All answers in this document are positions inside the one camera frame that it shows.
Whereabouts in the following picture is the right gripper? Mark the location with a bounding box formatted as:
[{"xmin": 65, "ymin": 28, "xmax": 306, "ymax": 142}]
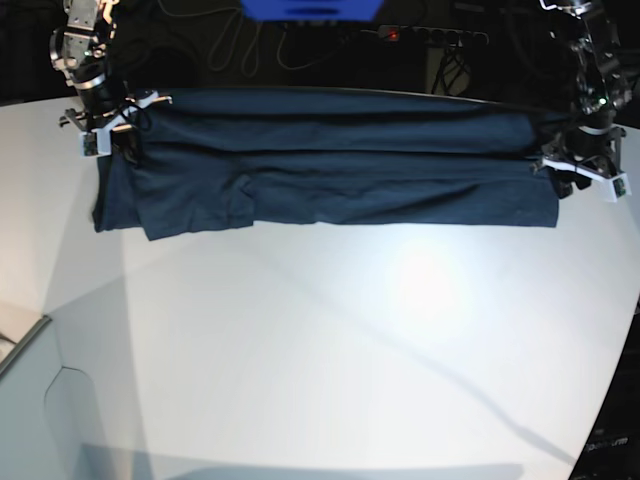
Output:
[{"xmin": 58, "ymin": 90, "xmax": 173, "ymax": 157}]

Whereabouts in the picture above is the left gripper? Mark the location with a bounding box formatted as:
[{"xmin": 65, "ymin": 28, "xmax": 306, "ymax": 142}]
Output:
[{"xmin": 532, "ymin": 127, "xmax": 627, "ymax": 202}]

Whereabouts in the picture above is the navy blue t-shirt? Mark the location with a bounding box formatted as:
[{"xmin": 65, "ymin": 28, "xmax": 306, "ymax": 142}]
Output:
[{"xmin": 93, "ymin": 88, "xmax": 559, "ymax": 240}]

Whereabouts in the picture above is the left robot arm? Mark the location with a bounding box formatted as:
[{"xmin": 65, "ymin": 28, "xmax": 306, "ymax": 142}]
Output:
[{"xmin": 533, "ymin": 1, "xmax": 632, "ymax": 203}]

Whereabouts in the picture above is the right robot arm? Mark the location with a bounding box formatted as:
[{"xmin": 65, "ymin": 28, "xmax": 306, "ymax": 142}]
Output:
[{"xmin": 50, "ymin": 0, "xmax": 173, "ymax": 158}]

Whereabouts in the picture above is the blue plastic box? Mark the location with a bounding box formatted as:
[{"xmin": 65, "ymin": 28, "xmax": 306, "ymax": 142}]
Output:
[{"xmin": 241, "ymin": 0, "xmax": 383, "ymax": 22}]

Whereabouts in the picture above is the white power strip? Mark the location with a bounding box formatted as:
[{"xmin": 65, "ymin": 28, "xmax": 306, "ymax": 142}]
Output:
[{"xmin": 376, "ymin": 25, "xmax": 490, "ymax": 47}]

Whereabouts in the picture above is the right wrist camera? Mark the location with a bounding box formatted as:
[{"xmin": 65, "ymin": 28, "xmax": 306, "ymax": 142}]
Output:
[{"xmin": 80, "ymin": 130, "xmax": 112, "ymax": 157}]

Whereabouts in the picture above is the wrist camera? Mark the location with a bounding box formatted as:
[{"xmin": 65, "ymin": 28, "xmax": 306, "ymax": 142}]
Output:
[
  {"xmin": 602, "ymin": 173, "xmax": 631, "ymax": 203},
  {"xmin": 80, "ymin": 130, "xmax": 112, "ymax": 157}
]

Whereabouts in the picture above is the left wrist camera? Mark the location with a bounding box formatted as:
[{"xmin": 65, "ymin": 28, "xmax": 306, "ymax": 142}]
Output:
[{"xmin": 602, "ymin": 173, "xmax": 631, "ymax": 203}]

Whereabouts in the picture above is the black hanging cable bundle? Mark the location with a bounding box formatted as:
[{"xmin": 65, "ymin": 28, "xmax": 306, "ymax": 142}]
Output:
[{"xmin": 429, "ymin": 44, "xmax": 476, "ymax": 96}]

